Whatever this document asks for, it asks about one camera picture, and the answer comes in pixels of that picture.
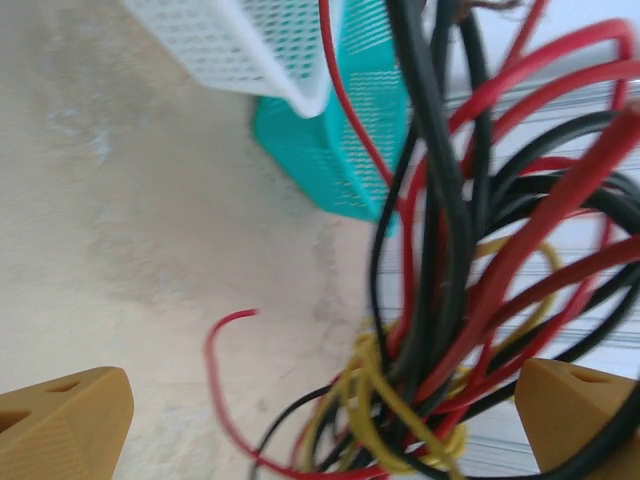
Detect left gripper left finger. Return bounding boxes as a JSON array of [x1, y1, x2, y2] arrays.
[[0, 366, 135, 480]]

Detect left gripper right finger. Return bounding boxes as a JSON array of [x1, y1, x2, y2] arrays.
[[514, 357, 640, 476]]

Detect red cable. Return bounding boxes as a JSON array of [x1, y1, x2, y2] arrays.
[[447, 18, 634, 176], [317, 0, 396, 184], [203, 308, 396, 480]]

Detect brown wires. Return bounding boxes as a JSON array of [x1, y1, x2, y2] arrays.
[[399, 107, 640, 416]]

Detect yellow cable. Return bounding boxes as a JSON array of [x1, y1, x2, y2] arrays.
[[294, 238, 566, 475]]

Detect black cable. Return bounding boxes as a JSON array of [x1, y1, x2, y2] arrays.
[[249, 112, 640, 480], [369, 0, 476, 401], [457, 14, 494, 241]]

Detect teal plastic mesh basket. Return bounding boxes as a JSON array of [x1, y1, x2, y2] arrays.
[[252, 0, 416, 237]]

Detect white plastic mesh basket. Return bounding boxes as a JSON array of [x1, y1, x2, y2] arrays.
[[122, 0, 346, 119]]

